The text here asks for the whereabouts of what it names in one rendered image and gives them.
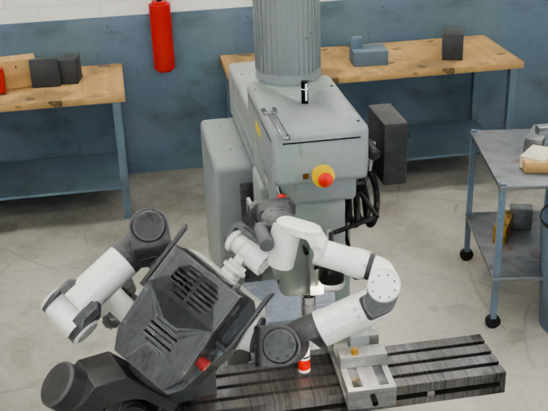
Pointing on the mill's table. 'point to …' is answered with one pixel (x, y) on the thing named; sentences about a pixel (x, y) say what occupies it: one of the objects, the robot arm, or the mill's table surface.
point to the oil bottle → (304, 364)
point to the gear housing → (307, 192)
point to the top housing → (308, 131)
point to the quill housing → (297, 284)
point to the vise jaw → (370, 355)
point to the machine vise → (364, 379)
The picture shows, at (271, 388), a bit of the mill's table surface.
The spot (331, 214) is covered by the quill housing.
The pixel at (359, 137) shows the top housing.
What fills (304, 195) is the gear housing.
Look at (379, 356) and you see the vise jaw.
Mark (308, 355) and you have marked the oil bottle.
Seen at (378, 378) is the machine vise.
